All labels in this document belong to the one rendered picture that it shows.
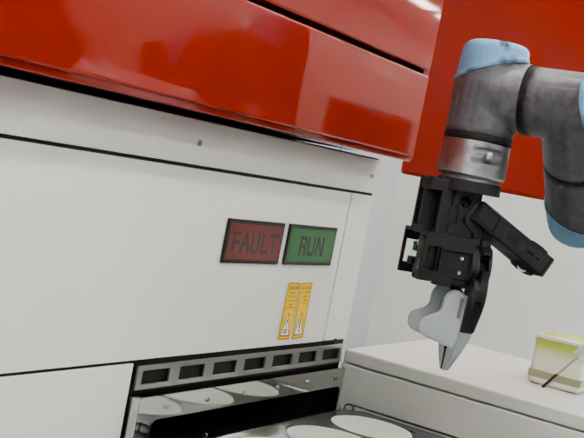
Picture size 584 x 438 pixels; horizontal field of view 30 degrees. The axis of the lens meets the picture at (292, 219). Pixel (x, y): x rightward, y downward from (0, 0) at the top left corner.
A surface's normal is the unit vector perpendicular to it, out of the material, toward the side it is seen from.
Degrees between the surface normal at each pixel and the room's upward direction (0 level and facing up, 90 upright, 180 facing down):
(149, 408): 90
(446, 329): 93
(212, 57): 90
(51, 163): 90
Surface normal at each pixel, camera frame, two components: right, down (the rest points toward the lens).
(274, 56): 0.85, 0.19
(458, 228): 0.24, 0.10
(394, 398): -0.50, -0.05
